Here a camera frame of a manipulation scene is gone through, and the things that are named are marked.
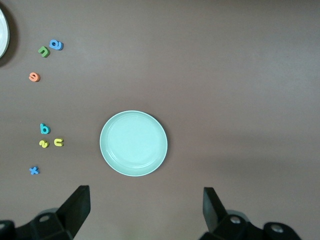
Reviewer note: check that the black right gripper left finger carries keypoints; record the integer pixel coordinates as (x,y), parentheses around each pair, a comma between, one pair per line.
(72,215)

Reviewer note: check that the brown table cover sheet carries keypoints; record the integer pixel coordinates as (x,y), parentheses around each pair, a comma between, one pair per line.
(225,75)

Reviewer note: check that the green foam letter u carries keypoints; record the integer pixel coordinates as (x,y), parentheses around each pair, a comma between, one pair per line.
(45,53)

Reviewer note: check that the beige plate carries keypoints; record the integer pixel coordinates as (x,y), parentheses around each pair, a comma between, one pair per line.
(3,32)

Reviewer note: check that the yellow foam letter s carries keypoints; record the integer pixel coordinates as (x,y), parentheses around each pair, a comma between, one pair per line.
(44,144)

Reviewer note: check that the teal foam letter b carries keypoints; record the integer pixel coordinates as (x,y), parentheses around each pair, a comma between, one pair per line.
(42,128)

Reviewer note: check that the orange foam letter e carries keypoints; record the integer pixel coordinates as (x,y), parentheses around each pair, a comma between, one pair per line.
(37,78)

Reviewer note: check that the yellow foam letter u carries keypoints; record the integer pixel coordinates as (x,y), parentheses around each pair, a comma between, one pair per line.
(59,144)

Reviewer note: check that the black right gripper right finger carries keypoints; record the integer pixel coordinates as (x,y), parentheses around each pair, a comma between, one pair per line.
(212,212)

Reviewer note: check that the blue foam letter x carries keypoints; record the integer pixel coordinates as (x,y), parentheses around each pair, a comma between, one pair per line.
(34,170)

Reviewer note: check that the blue foam letter a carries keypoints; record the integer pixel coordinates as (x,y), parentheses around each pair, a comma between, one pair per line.
(60,45)

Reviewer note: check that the light green plate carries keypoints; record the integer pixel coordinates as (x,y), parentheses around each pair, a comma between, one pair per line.
(133,143)

